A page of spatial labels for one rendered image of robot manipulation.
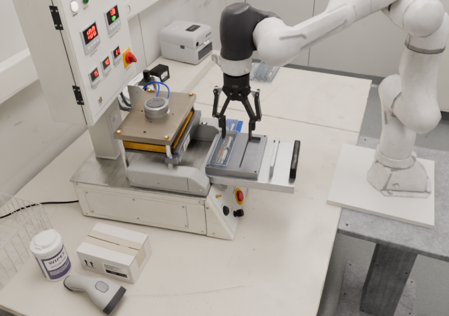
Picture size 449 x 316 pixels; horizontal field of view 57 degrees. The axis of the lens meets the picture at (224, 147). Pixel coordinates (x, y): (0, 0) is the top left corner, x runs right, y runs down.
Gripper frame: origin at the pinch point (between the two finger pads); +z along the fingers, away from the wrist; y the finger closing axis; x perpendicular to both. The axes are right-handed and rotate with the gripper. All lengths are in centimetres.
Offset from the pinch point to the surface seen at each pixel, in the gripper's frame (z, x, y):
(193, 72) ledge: 28, 88, -40
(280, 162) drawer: 10.5, -0.6, 14.2
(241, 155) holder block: 8.1, -2.0, 1.7
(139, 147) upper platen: 3.6, -9.3, -29.0
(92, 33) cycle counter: -31.5, -5.6, -38.3
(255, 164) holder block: 8.1, -5.9, 6.8
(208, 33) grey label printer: 14, 109, -36
